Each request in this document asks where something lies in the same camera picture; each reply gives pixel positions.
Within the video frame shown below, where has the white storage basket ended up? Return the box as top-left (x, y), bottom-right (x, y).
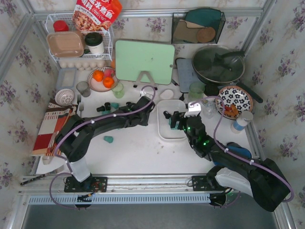
top-left (157, 100), bottom-right (186, 142)

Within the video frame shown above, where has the blue cloth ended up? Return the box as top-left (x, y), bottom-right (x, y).
top-left (211, 142), bottom-right (252, 170)

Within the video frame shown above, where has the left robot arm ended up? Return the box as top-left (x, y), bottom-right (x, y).
top-left (54, 96), bottom-right (155, 183)

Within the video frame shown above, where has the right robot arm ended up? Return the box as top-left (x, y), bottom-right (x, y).
top-left (163, 111), bottom-right (294, 212)

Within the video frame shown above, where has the coffee cup on rack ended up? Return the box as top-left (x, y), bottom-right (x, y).
top-left (84, 32), bottom-right (104, 54)

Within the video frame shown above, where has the white plastic scoop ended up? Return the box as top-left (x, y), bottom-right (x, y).
top-left (159, 89), bottom-right (174, 100)

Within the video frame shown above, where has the green plastic tumbler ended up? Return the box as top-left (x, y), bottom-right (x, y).
top-left (188, 82), bottom-right (205, 102)

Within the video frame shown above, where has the small clear glass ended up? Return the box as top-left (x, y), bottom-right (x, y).
top-left (203, 102), bottom-right (216, 118)

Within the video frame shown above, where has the small green glass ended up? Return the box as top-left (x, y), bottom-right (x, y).
top-left (112, 82), bottom-right (124, 99)

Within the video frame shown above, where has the grey blue board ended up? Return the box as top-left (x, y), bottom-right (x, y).
top-left (175, 58), bottom-right (201, 93)

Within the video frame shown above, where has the white cup black lid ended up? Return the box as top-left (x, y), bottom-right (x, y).
top-left (204, 84), bottom-right (219, 96)

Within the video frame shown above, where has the orange tangerine right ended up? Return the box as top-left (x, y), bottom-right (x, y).
top-left (102, 77), bottom-right (115, 88)

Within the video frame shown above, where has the orange tangerine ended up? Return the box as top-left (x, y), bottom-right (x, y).
top-left (102, 77), bottom-right (115, 88)
top-left (92, 70), bottom-right (104, 82)

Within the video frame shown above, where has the red toy sausage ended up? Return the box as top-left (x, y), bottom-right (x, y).
top-left (219, 105), bottom-right (232, 112)

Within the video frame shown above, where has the plate with fruit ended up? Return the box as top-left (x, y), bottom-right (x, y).
top-left (87, 67), bottom-right (119, 92)

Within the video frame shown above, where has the orange toy food piece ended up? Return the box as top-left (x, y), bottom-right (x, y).
top-left (230, 104), bottom-right (239, 116)

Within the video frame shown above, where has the orange tangerine left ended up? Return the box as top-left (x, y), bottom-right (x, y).
top-left (92, 70), bottom-right (104, 82)

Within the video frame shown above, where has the green cutting board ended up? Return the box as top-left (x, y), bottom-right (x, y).
top-left (115, 40), bottom-right (175, 85)

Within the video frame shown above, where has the floral patterned plate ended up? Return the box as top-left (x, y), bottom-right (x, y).
top-left (215, 86), bottom-right (253, 120)

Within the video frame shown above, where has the white bottle blue label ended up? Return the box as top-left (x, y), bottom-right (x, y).
top-left (231, 111), bottom-right (253, 134)

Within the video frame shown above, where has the black frying pan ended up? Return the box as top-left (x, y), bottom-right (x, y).
top-left (192, 45), bottom-right (263, 103)

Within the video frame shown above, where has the grey glass cup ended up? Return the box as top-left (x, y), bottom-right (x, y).
top-left (76, 81), bottom-right (91, 97)

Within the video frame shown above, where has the egg carton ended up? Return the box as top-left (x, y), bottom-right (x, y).
top-left (59, 60), bottom-right (109, 71)

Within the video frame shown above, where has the white round strainer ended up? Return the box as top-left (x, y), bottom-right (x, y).
top-left (55, 89), bottom-right (74, 106)

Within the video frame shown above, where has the striped red placemat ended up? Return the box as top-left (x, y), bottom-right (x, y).
top-left (31, 99), bottom-right (78, 156)

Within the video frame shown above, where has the clear blue-rim container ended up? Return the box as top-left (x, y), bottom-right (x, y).
top-left (55, 68), bottom-right (77, 91)

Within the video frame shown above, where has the round cork coaster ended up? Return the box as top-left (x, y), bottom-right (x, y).
top-left (196, 27), bottom-right (216, 43)

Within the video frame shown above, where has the black mesh organizer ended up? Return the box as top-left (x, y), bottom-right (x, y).
top-left (172, 8), bottom-right (226, 44)

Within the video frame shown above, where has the beige lunch box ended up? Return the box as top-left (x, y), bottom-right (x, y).
top-left (46, 31), bottom-right (85, 58)

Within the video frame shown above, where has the red snack bag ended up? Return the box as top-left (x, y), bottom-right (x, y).
top-left (72, 0), bottom-right (122, 32)

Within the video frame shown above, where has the red jar lid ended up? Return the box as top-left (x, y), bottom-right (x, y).
top-left (53, 20), bottom-right (69, 32)

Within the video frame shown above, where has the white wire rack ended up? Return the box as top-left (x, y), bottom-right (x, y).
top-left (45, 13), bottom-right (114, 62)

